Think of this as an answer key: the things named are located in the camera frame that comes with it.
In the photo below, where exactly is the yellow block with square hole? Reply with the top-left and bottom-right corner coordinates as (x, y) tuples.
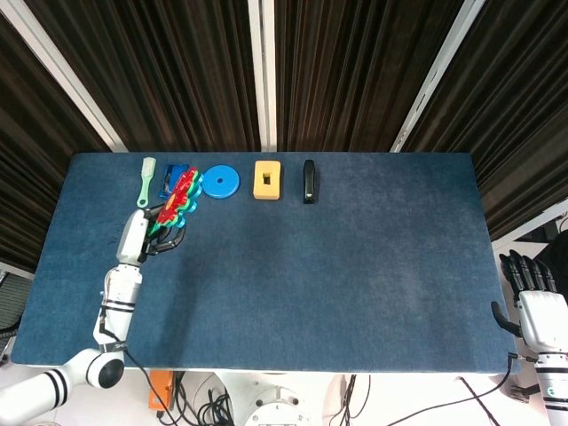
(252, 160), (283, 201)

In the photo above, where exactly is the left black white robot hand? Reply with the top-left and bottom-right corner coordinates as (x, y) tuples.
(114, 201), (186, 267)

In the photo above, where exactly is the white frame post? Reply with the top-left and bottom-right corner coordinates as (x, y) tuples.
(247, 0), (278, 152)
(389, 0), (492, 154)
(0, 0), (130, 154)

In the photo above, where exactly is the grey slatted chair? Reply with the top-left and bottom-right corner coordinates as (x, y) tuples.
(0, 270), (35, 330)

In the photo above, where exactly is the blue rectangular box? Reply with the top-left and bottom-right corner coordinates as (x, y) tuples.
(158, 163), (187, 199)

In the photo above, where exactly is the light green handled brush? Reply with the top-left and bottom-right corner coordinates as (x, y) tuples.
(136, 157), (156, 209)

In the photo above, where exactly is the dark brown pleated curtain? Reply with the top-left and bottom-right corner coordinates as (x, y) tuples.
(0, 0), (568, 272)

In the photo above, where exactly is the black cable bundle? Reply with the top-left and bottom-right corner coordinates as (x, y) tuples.
(175, 372), (236, 426)

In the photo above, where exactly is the black cable with plug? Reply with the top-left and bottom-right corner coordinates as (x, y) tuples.
(385, 351), (538, 426)

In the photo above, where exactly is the black stapler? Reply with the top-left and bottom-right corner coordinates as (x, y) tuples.
(303, 160), (319, 205)

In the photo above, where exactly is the orange box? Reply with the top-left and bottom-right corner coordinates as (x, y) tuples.
(148, 370), (175, 412)

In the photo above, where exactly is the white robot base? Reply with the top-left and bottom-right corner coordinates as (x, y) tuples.
(217, 372), (338, 426)

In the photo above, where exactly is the red green hand clapper toy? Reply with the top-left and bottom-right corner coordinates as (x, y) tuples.
(147, 167), (204, 236)

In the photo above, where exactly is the blue table cloth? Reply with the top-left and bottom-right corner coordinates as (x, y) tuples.
(9, 152), (520, 378)

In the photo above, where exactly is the white frame rail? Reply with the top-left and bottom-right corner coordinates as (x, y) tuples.
(490, 203), (568, 250)

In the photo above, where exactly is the blue disc with hole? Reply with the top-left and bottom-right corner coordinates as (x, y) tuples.
(199, 164), (241, 201)

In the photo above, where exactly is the black bulky object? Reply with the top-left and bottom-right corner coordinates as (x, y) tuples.
(534, 229), (568, 268)

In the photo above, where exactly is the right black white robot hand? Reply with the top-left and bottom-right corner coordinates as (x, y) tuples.
(490, 249), (568, 355)

